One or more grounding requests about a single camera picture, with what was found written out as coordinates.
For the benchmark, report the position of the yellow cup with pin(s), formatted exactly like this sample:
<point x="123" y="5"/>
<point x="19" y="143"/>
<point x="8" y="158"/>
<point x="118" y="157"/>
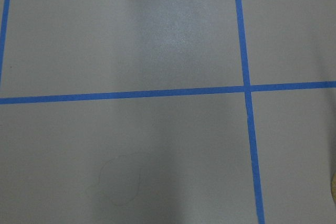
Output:
<point x="333" y="187"/>

